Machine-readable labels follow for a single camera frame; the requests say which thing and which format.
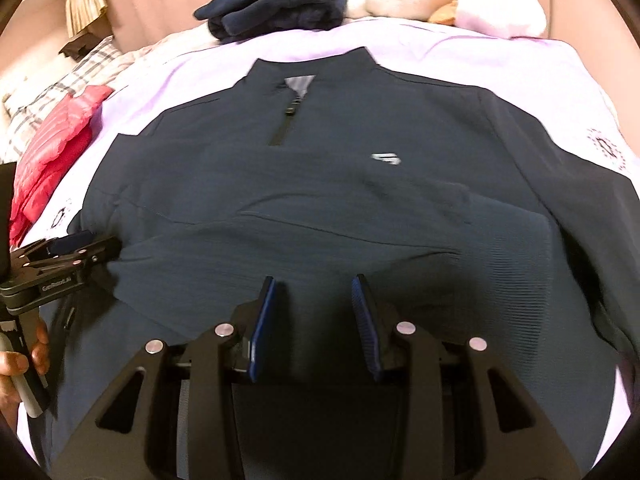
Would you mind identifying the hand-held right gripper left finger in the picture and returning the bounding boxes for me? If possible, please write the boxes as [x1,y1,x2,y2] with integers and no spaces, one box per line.
[52,275,278,480]

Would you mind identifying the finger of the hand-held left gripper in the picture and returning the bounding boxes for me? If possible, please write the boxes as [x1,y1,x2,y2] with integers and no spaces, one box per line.
[10,230,98,262]
[22,236,123,279]

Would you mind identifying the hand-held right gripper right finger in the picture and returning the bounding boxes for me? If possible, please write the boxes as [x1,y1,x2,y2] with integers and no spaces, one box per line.
[351,274,583,480]

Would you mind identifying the dark navy zip jacket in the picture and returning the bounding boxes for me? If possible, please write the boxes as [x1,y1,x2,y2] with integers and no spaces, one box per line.
[37,46,640,480]

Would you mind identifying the folded navy fleece clothes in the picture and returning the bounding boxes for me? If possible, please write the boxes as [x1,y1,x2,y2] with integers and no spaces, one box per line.
[194,0,348,43]

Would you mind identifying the person's left hand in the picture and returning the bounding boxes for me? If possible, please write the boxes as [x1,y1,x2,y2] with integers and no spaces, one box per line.
[0,317,52,428]

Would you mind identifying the red down jacket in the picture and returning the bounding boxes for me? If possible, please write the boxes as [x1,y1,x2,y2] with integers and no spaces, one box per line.
[9,85,115,248]

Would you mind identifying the small black object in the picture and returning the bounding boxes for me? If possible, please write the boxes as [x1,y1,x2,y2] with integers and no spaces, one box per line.
[59,30,103,56]

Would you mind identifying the purple floral blanket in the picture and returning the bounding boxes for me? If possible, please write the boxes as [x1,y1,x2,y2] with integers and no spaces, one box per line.
[15,12,640,466]

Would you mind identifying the tan striped bundle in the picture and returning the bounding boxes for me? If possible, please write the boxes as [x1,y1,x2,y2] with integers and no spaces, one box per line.
[65,0,110,36]

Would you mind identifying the small orange plush item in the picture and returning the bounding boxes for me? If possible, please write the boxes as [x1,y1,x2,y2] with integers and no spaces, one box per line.
[427,0,459,26]

